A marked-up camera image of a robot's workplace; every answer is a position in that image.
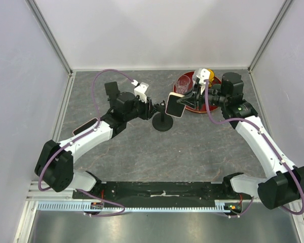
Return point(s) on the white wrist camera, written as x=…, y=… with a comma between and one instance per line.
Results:
x=140, y=90
x=200, y=79

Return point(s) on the pink-cased smartphone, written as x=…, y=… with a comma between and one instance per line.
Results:
x=173, y=108

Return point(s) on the yellow mug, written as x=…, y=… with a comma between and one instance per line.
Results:
x=211, y=75

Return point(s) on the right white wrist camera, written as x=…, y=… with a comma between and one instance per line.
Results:
x=200, y=79

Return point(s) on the pink phone near left edge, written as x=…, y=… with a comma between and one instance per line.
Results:
x=85, y=126

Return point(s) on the slotted cable duct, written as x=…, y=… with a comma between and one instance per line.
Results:
x=87, y=206

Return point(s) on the black round-base phone stand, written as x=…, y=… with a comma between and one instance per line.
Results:
x=162, y=122

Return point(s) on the right aluminium frame post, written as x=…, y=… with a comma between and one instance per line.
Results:
x=270, y=33

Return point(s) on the aluminium frame post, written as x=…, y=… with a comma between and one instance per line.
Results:
x=270, y=33
x=49, y=35

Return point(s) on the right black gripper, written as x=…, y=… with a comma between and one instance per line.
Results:
x=194, y=98

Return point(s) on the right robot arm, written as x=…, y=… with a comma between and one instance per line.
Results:
x=283, y=185

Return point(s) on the left aluminium frame post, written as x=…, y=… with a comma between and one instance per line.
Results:
x=49, y=35

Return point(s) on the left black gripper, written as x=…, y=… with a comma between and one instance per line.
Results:
x=148, y=107

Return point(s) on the clear drinking glass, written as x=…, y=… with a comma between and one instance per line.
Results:
x=182, y=84

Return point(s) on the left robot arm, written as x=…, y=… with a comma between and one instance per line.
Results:
x=55, y=165

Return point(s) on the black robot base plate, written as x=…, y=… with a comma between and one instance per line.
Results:
x=165, y=194

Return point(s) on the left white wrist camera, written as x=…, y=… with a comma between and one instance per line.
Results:
x=140, y=90

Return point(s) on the black folding phone stand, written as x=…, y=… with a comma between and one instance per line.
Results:
x=112, y=90

